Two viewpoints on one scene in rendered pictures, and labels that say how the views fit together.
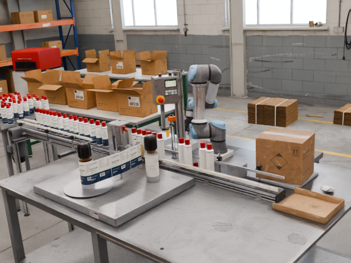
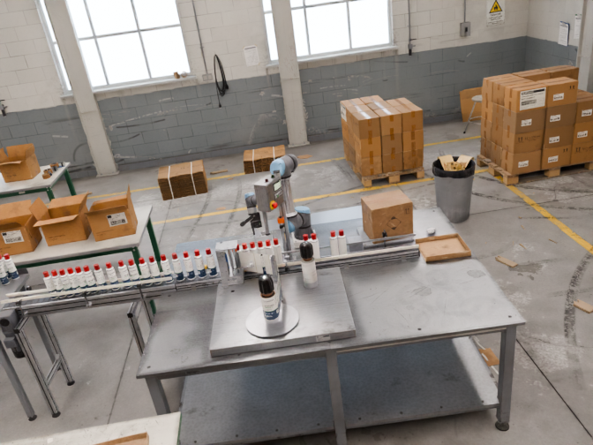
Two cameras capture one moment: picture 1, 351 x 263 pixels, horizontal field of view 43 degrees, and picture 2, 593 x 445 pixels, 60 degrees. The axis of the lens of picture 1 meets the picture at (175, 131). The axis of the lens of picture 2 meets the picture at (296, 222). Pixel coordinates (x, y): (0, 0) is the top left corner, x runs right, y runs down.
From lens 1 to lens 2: 2.24 m
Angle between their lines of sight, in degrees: 40
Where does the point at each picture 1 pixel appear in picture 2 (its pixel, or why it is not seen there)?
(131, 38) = not seen: outside the picture
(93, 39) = not seen: outside the picture
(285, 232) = (462, 273)
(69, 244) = (205, 400)
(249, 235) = (448, 286)
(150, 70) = (20, 173)
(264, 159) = (380, 226)
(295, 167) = (408, 222)
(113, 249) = (254, 377)
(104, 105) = (60, 237)
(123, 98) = (98, 221)
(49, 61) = not seen: outside the picture
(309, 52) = (182, 106)
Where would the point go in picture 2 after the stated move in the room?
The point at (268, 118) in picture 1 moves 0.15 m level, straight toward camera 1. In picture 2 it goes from (185, 189) to (190, 192)
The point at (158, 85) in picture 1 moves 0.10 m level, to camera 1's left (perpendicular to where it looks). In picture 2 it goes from (269, 192) to (258, 197)
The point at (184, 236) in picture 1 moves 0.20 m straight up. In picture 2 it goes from (415, 313) to (414, 282)
